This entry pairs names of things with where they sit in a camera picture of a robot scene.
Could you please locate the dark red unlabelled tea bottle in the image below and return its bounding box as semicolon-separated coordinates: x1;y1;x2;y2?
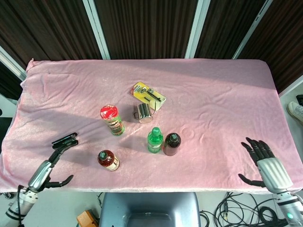
162;132;182;157

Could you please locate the pink fleece table cloth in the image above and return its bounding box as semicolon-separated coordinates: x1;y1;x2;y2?
0;58;303;194

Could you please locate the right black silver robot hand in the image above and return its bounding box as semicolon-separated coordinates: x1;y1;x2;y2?
238;137;294;193

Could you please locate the yellow razor blister pack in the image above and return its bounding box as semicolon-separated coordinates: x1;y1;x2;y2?
130;81;167;111

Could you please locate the white sneaker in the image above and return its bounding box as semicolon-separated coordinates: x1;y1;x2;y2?
287;101;303;123

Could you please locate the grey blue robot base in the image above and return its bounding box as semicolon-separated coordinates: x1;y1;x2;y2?
98;192;202;227

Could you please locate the pale metal frame post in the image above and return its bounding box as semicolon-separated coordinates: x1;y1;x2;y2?
232;0;273;60
0;44;27;81
82;0;111;60
278;77;303;97
184;0;205;59

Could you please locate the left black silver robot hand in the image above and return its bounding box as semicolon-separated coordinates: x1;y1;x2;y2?
27;132;79;193

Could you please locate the orange box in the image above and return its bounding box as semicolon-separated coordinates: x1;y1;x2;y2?
77;209;100;227

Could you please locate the stainless steel mug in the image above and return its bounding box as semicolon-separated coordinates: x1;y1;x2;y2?
132;103;154;124

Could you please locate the green Sprite bottle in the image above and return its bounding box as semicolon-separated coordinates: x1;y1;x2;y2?
147;127;164;153

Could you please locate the green Pringles can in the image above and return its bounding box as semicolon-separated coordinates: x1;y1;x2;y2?
99;105;125;137

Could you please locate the amber tea bottle white label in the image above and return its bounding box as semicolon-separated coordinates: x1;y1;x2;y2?
98;149;120;172

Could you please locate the black floor cable tangle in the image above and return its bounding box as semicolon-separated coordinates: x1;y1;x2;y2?
198;191;288;227

